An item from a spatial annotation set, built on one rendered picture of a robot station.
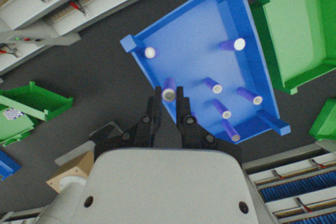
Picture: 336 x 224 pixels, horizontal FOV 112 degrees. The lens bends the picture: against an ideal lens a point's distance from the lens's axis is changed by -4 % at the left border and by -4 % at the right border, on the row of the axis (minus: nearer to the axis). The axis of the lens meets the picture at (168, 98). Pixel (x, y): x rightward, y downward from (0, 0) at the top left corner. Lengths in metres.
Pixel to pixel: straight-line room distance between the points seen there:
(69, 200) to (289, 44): 1.03
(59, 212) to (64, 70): 0.74
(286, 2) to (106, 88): 0.92
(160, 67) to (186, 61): 0.06
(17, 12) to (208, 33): 0.57
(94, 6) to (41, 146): 1.23
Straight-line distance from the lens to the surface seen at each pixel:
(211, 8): 0.30
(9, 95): 1.18
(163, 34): 0.28
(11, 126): 1.48
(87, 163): 0.78
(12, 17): 0.66
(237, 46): 0.24
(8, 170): 2.11
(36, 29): 0.74
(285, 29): 0.57
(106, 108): 0.96
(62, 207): 0.76
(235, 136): 0.30
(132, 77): 0.81
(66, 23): 0.78
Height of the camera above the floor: 0.76
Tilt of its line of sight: 69 degrees down
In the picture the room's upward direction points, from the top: 176 degrees counter-clockwise
